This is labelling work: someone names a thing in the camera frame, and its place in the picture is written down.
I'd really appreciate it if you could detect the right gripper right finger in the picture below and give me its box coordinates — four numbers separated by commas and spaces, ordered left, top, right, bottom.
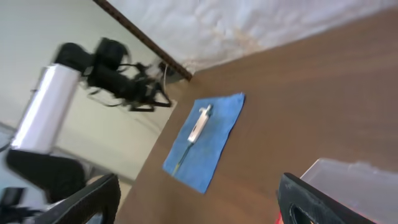
275, 172, 379, 224

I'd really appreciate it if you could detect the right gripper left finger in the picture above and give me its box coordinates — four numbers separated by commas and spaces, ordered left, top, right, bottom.
30, 173, 121, 224

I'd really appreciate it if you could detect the white pipette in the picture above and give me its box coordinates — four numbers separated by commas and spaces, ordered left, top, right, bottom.
172, 104, 214, 177

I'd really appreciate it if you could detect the red and yellow tip box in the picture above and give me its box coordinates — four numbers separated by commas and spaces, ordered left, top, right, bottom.
275, 157, 398, 224

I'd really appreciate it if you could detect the blue cloth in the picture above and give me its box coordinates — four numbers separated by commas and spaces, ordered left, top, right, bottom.
162, 92, 246, 194

